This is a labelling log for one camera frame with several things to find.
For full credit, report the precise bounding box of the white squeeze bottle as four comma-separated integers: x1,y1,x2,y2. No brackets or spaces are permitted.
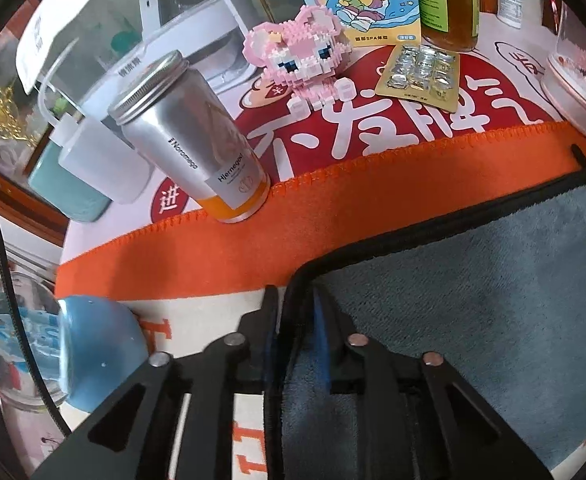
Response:
37,38,152,205

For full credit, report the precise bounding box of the wooden glass sliding door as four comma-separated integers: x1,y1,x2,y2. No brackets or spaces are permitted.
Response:
0,29,68,246

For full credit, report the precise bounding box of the silver orange aluminium can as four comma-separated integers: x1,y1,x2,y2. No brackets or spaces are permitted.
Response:
108,51,270,223

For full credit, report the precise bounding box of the glass bottle amber liquid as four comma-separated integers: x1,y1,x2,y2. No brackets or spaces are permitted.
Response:
419,0,480,52

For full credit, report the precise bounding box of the black cable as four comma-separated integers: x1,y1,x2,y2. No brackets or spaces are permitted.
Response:
0,186,72,436

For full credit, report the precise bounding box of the blue castle snow globe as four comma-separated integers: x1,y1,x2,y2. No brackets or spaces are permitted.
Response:
0,272,149,412

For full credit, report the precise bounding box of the pink brick bear figure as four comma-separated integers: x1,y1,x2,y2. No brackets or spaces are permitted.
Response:
243,6,357,118

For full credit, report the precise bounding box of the purple and grey towel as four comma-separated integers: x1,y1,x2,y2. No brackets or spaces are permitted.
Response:
264,150,586,479

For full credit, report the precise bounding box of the small white pill bottle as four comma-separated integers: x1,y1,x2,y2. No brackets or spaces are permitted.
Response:
496,0,523,28

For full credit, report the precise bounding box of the white countertop appliance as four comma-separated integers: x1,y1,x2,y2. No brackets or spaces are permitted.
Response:
32,0,266,119

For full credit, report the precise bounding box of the red white printed mat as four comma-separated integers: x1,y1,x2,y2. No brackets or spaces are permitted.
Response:
150,46,567,224

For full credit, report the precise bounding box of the orange cream H-pattern blanket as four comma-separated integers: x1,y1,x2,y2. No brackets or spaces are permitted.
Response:
53,120,586,480

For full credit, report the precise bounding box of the gold pill blister pack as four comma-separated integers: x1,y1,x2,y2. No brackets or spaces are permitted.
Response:
374,44,460,113

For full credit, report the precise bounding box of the teal cylindrical humidifier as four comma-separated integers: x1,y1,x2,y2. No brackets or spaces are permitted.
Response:
27,142,112,223

